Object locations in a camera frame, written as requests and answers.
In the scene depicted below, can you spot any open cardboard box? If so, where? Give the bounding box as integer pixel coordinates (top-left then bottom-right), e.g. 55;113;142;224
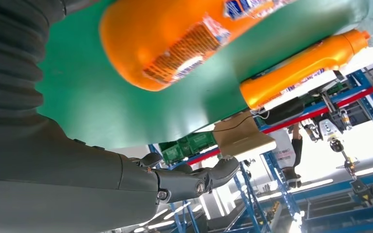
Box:
213;111;276;162

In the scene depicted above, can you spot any person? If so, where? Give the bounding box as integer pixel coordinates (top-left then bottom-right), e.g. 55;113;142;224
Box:
275;123;304;189

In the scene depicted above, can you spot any black case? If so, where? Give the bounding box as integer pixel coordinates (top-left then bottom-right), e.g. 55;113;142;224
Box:
263;96;305;126

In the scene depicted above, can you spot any white robot on stand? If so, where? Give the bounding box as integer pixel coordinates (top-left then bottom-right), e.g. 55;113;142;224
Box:
302;107;361;181

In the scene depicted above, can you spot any red rack beam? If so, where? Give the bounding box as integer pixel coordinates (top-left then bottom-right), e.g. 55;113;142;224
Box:
186;79;373;166

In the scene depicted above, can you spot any blue metal rack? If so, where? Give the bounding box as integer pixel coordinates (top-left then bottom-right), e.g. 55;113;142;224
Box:
148;69;373;233

